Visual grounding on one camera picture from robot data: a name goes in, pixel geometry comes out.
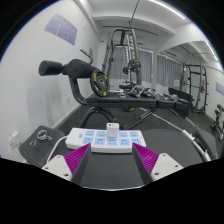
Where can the white power strip blue sockets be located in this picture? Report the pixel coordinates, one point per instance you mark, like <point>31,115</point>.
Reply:
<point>96,144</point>

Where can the metal spring collar clip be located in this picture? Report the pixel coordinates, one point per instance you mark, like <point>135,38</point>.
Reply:
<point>42,135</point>

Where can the group of chrome dumbbells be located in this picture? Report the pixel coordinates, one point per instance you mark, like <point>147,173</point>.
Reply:
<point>166,96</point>

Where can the white charger block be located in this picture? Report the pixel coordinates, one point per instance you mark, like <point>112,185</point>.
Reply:
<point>112,130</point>

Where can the short ceiling light strip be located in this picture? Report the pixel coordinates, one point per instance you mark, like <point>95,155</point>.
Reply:
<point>211,50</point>

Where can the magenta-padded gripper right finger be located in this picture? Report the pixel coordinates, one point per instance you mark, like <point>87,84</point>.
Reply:
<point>168,165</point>

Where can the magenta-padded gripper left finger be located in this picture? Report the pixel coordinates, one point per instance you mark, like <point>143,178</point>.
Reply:
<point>55,165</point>

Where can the black box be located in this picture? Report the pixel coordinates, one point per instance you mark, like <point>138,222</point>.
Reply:
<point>180,100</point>

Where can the black power rack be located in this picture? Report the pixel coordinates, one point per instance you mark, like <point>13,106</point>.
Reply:
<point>201,86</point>

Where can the small purple wall poster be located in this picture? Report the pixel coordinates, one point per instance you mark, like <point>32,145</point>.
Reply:
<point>220,89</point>

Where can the black bench with roller pads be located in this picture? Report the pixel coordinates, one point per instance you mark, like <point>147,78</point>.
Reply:
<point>116,100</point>

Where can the black exercise equipment stand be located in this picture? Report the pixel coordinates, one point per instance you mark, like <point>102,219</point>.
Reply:
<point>218,128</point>

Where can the long ceiling light strip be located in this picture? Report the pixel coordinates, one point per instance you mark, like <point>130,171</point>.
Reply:
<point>168,9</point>

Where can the black seat pad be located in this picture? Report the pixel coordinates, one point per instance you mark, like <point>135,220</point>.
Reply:
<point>208,141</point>

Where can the pale purple wall poster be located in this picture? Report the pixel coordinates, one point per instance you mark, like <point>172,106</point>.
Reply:
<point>61,28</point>

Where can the white wall socket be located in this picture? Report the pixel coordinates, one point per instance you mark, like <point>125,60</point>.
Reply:
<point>13,140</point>

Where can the black weight plate yellow marks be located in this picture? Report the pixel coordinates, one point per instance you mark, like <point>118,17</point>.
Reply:
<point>99,83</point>

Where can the black flat padded bench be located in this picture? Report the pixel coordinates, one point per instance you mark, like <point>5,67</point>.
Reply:
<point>110,166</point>

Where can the small brown wall board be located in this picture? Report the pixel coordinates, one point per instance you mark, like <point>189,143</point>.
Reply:
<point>90,52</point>

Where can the grey window curtain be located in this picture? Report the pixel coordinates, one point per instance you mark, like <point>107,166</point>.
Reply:
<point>146,66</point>
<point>168,70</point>

